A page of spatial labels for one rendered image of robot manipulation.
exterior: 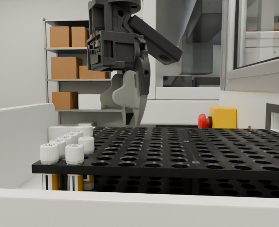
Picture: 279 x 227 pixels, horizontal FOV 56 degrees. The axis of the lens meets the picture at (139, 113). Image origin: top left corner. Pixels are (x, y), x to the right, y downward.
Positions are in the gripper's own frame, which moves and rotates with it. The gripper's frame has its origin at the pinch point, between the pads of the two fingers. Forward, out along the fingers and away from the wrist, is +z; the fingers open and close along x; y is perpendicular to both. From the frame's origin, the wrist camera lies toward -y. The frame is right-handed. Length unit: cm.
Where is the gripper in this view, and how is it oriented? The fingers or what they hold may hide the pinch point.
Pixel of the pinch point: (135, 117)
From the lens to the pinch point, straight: 46.7
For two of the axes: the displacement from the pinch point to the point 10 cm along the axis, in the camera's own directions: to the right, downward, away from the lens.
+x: 4.8, 0.2, -8.8
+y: -8.8, 0.5, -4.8
